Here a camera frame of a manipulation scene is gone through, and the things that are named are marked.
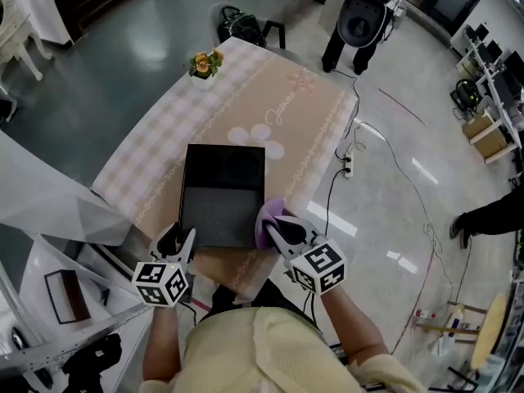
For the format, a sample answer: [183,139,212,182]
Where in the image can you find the person's black trousers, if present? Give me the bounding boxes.
[199,278,325,332]

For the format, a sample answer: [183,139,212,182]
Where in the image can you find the purple cloth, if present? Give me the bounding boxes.
[254,196,288,251]

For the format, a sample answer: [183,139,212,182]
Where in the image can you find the grey shelf desk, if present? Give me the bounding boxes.
[314,0,349,28]

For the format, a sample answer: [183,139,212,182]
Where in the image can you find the black stool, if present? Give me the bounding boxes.
[264,20,288,52]

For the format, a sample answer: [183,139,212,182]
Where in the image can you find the black box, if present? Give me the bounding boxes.
[178,143,267,250]

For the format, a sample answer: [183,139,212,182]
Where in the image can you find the white desk with monitors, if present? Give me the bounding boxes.
[449,21,524,147]

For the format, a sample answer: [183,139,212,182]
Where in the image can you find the black handbag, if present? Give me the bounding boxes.
[220,5,268,49]

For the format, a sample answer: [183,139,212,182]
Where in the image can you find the person's left forearm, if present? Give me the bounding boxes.
[141,304,188,384]

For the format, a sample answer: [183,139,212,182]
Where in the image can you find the cardboard box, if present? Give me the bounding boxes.
[462,111,520,166]

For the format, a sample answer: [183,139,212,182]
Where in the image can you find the person's pale yellow shirt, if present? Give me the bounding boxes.
[179,307,427,393]

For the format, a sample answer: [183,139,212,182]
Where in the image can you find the potted orange flowers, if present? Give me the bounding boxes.
[187,47,226,90]

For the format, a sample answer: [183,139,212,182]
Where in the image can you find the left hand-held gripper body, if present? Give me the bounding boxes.
[131,249,198,309]

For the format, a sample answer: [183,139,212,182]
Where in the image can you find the round wooden stool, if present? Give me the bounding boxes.
[413,291,512,373]

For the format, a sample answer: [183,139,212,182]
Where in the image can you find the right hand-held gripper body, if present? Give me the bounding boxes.
[282,234,347,297]

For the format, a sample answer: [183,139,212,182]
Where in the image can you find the person's right forearm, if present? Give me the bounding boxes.
[318,288,391,364]

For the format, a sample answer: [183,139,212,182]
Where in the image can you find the white display shelf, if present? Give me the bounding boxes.
[0,219,165,393]

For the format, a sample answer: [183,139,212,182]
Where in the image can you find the red cable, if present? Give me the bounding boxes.
[391,246,436,355]

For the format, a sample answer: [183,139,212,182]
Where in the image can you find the black power cable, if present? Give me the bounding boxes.
[325,168,350,237]

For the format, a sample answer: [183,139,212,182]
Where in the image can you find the white vanity table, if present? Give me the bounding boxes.
[0,0,55,82]

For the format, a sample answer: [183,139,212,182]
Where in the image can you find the black and yellow machine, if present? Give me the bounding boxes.
[449,79,481,113]

